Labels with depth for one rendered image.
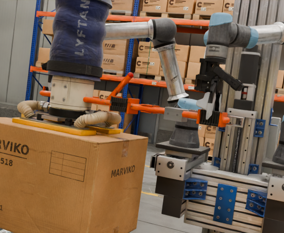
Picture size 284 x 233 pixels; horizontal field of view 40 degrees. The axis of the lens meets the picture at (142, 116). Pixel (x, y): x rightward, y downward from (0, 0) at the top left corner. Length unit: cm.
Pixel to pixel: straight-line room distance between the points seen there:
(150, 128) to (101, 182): 898
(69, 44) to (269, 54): 100
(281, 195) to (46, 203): 94
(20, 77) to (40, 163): 1106
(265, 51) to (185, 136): 58
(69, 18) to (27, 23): 1102
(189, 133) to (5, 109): 1093
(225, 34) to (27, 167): 85
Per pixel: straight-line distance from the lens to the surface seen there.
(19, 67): 1254
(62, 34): 158
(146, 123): 1039
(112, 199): 150
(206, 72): 138
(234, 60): 207
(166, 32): 192
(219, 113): 133
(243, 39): 143
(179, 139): 191
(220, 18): 138
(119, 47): 938
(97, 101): 154
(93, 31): 157
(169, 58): 204
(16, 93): 1254
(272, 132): 229
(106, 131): 161
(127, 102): 146
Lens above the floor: 127
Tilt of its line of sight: 3 degrees down
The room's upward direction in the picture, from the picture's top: 7 degrees clockwise
